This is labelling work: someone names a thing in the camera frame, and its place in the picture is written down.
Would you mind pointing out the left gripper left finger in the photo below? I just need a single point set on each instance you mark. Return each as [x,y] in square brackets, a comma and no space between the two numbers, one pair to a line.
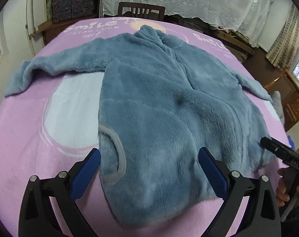
[37,217]

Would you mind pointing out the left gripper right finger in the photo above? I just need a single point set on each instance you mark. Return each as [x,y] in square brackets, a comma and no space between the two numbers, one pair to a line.
[261,216]

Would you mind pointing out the blue fleece jacket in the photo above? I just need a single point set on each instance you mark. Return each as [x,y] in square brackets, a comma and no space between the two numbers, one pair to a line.
[162,100]

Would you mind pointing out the person's right hand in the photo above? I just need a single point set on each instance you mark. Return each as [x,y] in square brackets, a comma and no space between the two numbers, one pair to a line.
[283,185]

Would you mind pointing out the grey cushion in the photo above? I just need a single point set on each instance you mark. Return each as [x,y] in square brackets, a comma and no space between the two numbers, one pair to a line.
[277,104]

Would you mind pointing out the low brown wooden cabinet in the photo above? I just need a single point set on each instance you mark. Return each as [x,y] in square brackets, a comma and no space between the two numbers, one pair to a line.
[50,30]

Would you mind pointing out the white leaning board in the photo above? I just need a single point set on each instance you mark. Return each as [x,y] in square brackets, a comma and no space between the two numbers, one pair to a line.
[36,21]

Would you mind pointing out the dark wooden chair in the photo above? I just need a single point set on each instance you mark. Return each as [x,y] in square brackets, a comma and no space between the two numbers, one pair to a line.
[141,10]

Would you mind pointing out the wooden bed frame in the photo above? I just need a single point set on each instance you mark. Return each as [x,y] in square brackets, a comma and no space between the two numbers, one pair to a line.
[288,86]

